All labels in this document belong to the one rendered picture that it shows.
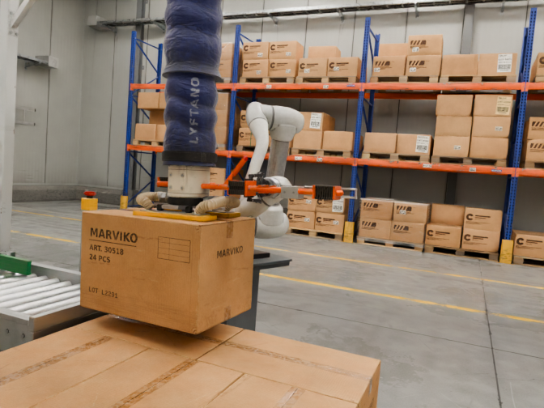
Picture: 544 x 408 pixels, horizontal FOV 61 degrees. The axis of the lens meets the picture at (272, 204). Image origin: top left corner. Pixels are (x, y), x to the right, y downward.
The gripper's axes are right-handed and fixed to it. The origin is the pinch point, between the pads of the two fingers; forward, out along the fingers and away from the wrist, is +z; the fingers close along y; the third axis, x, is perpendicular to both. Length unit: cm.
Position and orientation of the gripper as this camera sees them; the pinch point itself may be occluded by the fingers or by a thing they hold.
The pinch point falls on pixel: (245, 188)
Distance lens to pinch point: 181.3
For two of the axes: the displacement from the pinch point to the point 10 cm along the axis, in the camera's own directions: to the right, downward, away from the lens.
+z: -4.0, 0.4, -9.1
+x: -9.1, -1.0, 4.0
